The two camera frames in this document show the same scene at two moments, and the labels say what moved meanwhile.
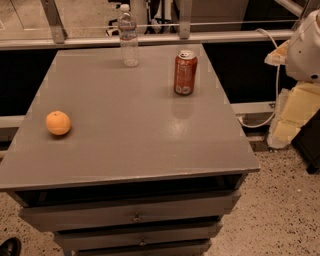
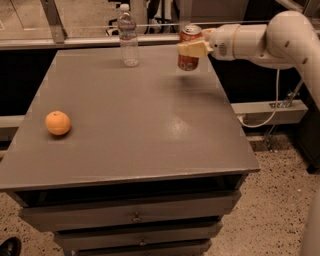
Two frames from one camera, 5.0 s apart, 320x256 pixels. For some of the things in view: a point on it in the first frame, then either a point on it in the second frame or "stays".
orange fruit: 58,123 stays
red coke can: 185,72 to 189,33
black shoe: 11,247 stays
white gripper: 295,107 to 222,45
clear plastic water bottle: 128,38 stays
